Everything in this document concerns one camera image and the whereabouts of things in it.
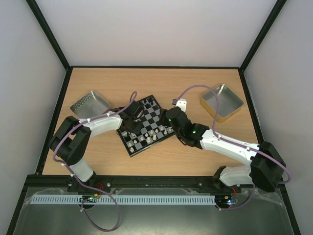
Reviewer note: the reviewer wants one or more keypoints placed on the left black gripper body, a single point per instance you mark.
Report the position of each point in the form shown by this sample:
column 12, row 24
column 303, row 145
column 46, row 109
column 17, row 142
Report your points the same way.
column 133, row 129

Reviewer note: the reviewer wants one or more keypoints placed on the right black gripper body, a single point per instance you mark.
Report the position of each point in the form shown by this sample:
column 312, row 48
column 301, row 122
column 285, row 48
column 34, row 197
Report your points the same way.
column 168, row 117

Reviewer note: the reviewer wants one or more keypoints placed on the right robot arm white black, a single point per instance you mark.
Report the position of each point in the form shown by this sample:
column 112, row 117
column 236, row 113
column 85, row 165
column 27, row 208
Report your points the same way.
column 262, row 164

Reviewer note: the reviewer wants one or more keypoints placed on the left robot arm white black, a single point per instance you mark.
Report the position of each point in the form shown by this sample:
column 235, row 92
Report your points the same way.
column 70, row 141

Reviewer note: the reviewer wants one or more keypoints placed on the black silver chess board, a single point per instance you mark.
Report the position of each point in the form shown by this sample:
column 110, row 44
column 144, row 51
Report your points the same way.
column 136, row 144

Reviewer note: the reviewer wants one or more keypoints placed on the silver embossed tin lid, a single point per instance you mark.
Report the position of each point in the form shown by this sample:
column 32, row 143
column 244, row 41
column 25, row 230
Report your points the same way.
column 90, row 105

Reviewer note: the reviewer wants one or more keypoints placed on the gold square tin box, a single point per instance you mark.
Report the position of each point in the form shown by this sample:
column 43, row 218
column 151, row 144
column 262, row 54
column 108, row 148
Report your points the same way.
column 229, row 103

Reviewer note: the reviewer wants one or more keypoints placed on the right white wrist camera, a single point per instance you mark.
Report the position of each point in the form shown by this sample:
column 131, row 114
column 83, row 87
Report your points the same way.
column 181, row 103

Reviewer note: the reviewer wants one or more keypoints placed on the light blue slotted cable duct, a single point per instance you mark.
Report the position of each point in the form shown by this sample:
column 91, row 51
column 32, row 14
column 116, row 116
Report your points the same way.
column 124, row 200

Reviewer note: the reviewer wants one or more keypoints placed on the black aluminium frame rail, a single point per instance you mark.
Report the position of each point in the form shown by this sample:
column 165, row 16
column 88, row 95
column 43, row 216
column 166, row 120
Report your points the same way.
column 202, row 184

